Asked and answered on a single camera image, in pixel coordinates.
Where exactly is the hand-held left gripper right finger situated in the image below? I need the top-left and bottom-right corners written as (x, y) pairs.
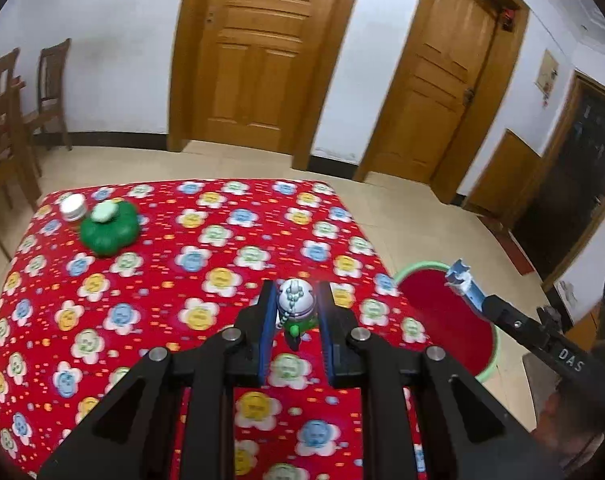
top-left (317, 281), bottom-right (564, 480)

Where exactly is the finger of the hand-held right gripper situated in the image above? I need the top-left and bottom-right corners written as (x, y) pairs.
top-left (481, 294), bottom-right (554, 355)

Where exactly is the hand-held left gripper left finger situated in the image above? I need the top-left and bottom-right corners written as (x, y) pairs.
top-left (37, 280), bottom-right (276, 480)

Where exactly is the silver green toy capsule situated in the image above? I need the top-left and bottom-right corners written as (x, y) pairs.
top-left (277, 277), bottom-right (317, 352)

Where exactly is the blue and white wrapper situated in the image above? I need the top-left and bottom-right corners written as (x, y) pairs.
top-left (445, 257), bottom-right (486, 314)

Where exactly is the red basin with green rim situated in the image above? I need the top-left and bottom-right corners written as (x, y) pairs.
top-left (393, 259), bottom-right (503, 384)

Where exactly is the person's right hand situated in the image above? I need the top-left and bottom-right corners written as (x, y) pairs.
top-left (535, 391), bottom-right (605, 467)

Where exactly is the red doormat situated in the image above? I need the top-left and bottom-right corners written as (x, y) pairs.
top-left (481, 214), bottom-right (534, 277)

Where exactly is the red floral tablecloth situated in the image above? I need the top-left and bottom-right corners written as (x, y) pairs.
top-left (0, 177), bottom-right (428, 480)

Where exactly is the dark screen door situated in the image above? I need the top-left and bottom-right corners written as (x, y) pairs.
top-left (511, 71), bottom-right (605, 288)

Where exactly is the green round container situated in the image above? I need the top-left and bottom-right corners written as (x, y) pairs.
top-left (79, 200), bottom-right (141, 259)

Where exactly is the white jar lid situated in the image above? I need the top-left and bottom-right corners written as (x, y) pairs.
top-left (60, 192), bottom-right (88, 222)

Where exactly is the wooden door with lock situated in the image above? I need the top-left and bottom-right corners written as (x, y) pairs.
top-left (355, 0), bottom-right (531, 206)

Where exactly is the wooden panel door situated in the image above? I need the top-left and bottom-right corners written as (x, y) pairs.
top-left (168, 0), bottom-right (369, 171)

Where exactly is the wooden chair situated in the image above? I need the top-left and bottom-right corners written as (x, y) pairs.
top-left (23, 38), bottom-right (74, 152)
top-left (0, 47), bottom-right (44, 261)

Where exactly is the low wooden wall panel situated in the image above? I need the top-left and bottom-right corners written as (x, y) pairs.
top-left (464, 129), bottom-right (542, 222)

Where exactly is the beige wall meter box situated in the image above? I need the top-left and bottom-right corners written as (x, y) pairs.
top-left (533, 48), bottom-right (561, 97)

